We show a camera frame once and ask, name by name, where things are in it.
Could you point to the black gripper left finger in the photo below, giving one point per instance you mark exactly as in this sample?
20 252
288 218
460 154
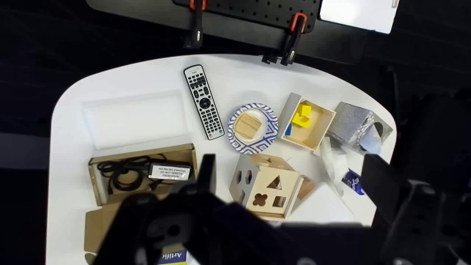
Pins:
212 231

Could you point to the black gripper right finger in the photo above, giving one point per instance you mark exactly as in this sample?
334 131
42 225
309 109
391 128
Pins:
418 221

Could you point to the silver black remote control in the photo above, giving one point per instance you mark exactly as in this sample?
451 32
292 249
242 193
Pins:
203 101

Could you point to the wooden shape sorter box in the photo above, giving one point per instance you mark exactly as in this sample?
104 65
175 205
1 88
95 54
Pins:
267 185

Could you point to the white label adapter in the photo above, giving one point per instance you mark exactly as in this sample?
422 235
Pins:
169 172

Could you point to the clear plastic bag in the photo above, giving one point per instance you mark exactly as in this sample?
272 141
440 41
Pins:
343 165

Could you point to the blue white patterned paper plate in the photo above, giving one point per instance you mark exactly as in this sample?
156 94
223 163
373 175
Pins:
265 134

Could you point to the round wooden block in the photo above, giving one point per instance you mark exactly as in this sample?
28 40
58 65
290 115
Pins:
247 125

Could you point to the silver foil box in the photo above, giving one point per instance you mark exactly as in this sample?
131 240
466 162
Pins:
359 128

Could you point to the brown cardboard flap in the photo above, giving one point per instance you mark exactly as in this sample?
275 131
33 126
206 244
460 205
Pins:
97 224

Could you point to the white plastic tray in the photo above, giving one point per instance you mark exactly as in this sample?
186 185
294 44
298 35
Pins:
156 118

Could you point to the blue toy block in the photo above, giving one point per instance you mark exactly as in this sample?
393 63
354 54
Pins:
288 129

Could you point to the open wooden box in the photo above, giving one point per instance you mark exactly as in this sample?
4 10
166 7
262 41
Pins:
312 135

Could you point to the yellow toy block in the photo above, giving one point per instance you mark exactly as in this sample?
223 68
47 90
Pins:
300 116

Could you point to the black orange clamp left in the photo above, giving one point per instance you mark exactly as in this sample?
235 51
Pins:
194 37

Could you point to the black orange clamp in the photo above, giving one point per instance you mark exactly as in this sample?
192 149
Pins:
194 37
294 32

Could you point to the white panel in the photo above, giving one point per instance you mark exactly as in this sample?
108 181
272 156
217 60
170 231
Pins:
370 15

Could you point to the black orange clamp right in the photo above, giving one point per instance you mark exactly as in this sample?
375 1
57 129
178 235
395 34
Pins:
294 32

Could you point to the black pegboard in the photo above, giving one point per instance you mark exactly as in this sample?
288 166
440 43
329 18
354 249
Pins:
273 13

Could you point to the cardboard box with cables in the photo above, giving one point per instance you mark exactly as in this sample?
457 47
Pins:
117 175

